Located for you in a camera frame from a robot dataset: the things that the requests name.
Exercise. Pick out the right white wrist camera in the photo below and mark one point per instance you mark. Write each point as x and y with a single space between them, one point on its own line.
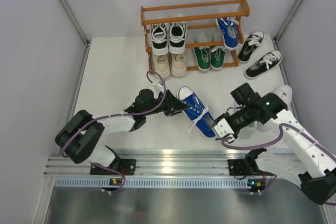
223 131

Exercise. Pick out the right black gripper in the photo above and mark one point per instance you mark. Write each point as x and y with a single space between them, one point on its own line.
224 115

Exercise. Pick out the aluminium rail base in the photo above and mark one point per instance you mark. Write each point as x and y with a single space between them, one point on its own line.
157 163

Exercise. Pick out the black canvas sneaker near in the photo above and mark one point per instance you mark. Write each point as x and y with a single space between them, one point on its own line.
266 63

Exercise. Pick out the beige sneaker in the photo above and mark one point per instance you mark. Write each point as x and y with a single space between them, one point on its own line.
178 64
162 65

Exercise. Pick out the white sneaker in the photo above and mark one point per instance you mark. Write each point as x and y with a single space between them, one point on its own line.
248 131
285 93

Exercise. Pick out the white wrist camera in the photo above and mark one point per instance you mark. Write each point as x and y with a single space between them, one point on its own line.
223 131
159 85

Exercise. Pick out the blue sneaker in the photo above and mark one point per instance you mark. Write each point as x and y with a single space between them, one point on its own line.
198 113
228 28

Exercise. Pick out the green sneaker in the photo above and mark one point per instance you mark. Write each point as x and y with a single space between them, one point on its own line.
202 53
217 56

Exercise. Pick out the white sneaker left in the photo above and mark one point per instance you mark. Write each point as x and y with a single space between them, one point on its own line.
248 131

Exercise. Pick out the perforated cable duct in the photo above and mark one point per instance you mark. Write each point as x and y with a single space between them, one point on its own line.
212 183

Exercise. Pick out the white sneaker right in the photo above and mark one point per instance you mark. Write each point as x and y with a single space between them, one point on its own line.
285 93

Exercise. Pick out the right aluminium frame post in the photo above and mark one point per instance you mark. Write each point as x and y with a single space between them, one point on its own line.
287 21

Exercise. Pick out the black canvas sneaker far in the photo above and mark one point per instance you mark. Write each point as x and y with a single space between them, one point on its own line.
252 43

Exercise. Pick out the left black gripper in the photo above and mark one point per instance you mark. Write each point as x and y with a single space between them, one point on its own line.
172 105

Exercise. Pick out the aluminium frame post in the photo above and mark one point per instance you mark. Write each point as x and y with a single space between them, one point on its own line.
287 21
67 9

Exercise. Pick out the orange wooden shoe shelf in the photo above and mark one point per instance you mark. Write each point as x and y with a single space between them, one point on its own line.
199 16

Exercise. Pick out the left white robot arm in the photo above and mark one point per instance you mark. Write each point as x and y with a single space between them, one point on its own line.
79 138

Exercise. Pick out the left aluminium frame post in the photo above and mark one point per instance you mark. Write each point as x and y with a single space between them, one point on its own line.
67 9

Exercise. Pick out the black canvas sneaker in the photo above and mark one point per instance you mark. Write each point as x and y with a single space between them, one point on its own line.
252 43
266 63

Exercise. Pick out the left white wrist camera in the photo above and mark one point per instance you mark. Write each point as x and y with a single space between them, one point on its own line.
159 85

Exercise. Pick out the black white-striped sneaker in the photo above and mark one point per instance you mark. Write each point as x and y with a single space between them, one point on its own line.
159 38
177 37

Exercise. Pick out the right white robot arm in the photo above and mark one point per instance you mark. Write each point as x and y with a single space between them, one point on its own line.
314 174

